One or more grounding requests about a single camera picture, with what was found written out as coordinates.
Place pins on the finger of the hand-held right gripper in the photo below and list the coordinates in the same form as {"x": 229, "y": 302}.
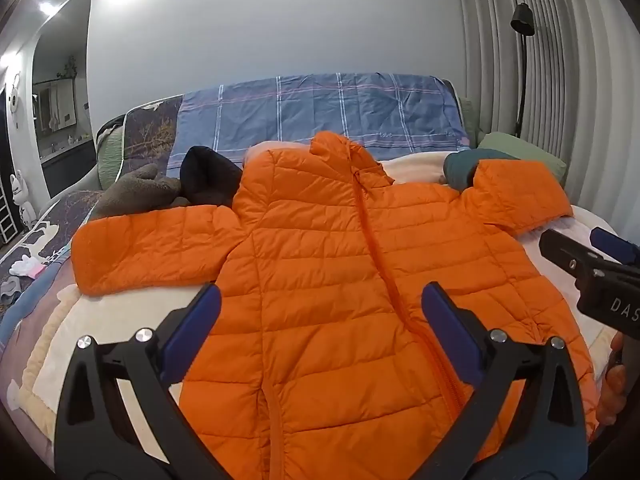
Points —
{"x": 565, "y": 252}
{"x": 612, "y": 245}

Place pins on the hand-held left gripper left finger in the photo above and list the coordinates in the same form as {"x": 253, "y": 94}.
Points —
{"x": 200, "y": 320}

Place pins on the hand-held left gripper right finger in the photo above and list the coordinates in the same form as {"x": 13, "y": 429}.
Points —
{"x": 450, "y": 330}

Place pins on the orange puffer jacket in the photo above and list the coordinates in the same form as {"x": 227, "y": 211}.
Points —
{"x": 320, "y": 260}

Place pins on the person's right hand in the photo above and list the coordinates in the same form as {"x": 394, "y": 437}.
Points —
{"x": 612, "y": 395}

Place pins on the cream printed blanket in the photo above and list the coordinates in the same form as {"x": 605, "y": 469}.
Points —
{"x": 100, "y": 340}

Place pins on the plain green pillow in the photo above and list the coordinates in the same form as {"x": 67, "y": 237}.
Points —
{"x": 525, "y": 152}

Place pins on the teal garment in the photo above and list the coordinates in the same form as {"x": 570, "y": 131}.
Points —
{"x": 460, "y": 170}

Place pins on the black garment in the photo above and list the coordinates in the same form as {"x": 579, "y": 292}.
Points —
{"x": 205, "y": 175}

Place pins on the brown fleece garment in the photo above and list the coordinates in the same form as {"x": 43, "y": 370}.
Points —
{"x": 135, "y": 190}

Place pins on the grey pleated curtain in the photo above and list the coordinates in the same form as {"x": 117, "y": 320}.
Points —
{"x": 575, "y": 85}

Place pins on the white and pink socks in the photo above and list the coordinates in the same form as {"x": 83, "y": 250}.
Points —
{"x": 27, "y": 266}

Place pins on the green quilted pillow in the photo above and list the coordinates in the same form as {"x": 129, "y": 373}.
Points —
{"x": 109, "y": 155}

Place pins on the dark printed quilt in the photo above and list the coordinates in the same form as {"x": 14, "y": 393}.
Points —
{"x": 147, "y": 127}

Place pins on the dark counter cabinet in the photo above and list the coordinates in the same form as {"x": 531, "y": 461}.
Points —
{"x": 65, "y": 170}

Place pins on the white cat figurine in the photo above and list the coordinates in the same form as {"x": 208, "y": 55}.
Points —
{"x": 21, "y": 200}

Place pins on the white ladder rack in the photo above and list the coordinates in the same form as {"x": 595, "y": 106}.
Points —
{"x": 7, "y": 220}

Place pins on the black floor lamp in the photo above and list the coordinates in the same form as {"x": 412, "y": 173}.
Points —
{"x": 522, "y": 20}

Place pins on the blue plaid quilt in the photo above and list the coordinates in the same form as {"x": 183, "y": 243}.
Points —
{"x": 325, "y": 105}

